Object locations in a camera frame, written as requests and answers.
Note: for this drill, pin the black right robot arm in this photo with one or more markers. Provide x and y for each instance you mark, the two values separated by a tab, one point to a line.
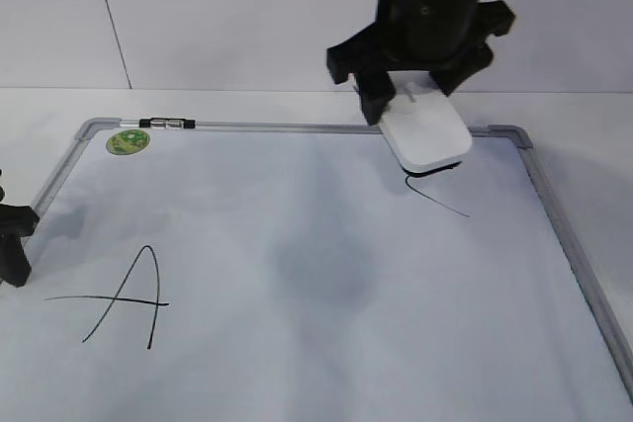
445	38

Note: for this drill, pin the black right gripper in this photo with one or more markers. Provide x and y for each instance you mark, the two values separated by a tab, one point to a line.
372	53

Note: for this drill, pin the white rectangular board eraser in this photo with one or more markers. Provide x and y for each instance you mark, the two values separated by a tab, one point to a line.
422	127

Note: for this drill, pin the white board with grey frame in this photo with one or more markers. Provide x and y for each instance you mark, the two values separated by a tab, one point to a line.
254	273

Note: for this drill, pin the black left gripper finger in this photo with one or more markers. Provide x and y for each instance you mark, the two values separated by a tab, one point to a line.
17	222

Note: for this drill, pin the black and silver marker clip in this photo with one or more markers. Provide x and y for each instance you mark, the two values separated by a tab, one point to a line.
167	123

